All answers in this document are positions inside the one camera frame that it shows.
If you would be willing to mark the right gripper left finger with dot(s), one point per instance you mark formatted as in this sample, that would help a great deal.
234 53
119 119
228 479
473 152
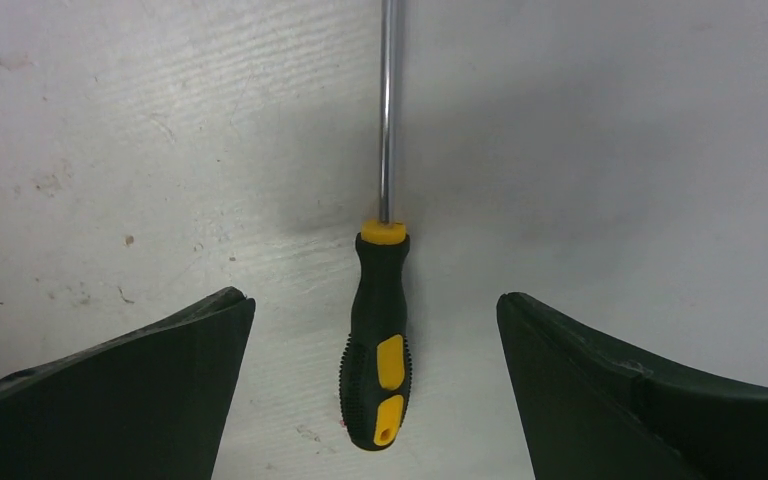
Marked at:
150 404

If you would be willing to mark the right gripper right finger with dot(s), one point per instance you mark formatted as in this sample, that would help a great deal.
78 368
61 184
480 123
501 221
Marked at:
596 407

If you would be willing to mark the black yellow handled screwdriver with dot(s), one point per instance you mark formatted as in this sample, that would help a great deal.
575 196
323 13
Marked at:
375 368

